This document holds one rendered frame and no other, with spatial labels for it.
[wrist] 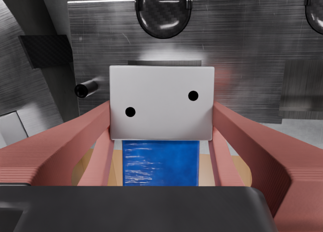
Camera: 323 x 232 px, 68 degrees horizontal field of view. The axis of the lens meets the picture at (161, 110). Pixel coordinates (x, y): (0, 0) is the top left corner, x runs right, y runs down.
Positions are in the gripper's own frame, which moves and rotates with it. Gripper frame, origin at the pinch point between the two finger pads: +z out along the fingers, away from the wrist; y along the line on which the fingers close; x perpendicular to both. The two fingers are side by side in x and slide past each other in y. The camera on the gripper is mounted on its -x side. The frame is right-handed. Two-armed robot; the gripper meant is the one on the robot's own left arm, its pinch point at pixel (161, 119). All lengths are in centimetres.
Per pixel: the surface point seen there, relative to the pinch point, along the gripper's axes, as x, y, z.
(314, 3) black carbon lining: -4.3, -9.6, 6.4
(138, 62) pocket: 0.9, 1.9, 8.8
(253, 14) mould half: -3.6, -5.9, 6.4
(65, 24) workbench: 0.2, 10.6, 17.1
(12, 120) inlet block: 6.8, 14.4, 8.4
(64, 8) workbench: -1.3, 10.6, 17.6
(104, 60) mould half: -0.2, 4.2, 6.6
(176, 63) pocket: 0.8, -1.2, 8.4
